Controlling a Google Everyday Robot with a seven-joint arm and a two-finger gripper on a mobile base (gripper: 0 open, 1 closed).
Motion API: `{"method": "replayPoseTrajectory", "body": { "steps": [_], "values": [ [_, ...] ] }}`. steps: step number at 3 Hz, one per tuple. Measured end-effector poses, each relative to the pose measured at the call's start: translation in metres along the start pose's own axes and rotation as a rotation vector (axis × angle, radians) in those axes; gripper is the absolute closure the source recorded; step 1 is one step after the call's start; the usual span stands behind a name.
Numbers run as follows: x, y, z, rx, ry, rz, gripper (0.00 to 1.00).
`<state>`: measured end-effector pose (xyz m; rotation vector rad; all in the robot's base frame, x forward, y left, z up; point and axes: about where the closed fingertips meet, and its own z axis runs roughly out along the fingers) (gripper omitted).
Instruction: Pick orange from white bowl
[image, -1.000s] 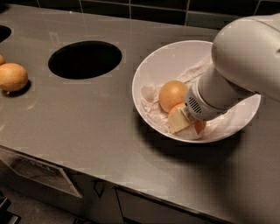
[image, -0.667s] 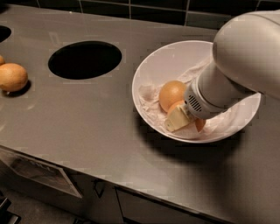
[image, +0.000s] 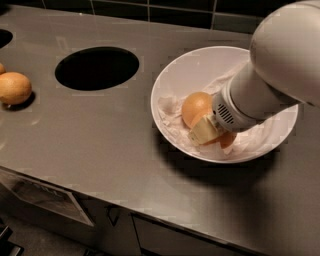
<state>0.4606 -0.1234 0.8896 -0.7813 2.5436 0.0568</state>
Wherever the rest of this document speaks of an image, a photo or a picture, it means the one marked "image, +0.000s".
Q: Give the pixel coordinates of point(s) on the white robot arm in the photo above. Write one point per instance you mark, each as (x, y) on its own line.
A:
(283, 70)

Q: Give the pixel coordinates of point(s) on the large orange on counter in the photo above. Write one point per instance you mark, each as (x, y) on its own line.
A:
(15, 88)

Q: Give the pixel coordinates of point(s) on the white paper napkin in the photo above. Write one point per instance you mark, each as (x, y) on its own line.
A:
(173, 123)

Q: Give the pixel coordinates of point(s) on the dark cabinet drawer front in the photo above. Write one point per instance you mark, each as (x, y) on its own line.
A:
(158, 239)

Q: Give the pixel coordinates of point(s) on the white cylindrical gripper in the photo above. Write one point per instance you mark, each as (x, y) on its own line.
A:
(226, 112)

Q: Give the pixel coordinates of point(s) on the white ceramic bowl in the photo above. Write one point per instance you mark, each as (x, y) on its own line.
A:
(190, 71)

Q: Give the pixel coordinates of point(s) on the paper sign on cabinet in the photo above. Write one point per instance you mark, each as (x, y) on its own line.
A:
(46, 196)

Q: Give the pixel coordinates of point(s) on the orange at bowl back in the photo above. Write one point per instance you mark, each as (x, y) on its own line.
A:
(195, 106)

